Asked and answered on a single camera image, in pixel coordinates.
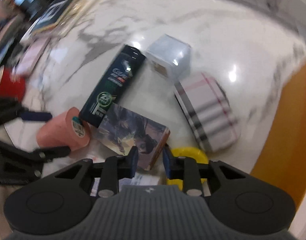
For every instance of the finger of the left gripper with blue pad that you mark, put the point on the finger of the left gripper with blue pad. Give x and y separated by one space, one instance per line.
48 154
36 116

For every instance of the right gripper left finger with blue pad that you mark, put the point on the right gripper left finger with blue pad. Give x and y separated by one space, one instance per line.
116 168

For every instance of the red object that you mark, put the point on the red object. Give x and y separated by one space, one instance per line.
11 86

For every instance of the yellow tape roll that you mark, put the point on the yellow tape roll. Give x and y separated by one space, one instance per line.
191 152

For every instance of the clear acrylic cube box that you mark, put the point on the clear acrylic cube box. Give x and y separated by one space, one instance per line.
170 57

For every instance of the plaid fabric pouch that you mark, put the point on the plaid fabric pouch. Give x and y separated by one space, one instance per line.
207 111

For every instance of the dark Clear shampoo bottle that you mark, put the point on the dark Clear shampoo bottle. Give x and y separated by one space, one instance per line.
112 85

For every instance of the orange rimmed storage box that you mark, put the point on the orange rimmed storage box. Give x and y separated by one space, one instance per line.
282 161

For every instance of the pink cylindrical bottle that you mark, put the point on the pink cylindrical bottle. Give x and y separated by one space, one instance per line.
66 129

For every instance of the pink flat case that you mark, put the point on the pink flat case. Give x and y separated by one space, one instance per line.
30 58

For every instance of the beige large book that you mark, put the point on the beige large book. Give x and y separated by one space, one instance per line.
67 7

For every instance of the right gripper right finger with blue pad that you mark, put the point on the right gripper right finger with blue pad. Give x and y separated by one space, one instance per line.
185 169

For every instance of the illustrated art book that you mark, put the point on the illustrated art book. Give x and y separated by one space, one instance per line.
121 129

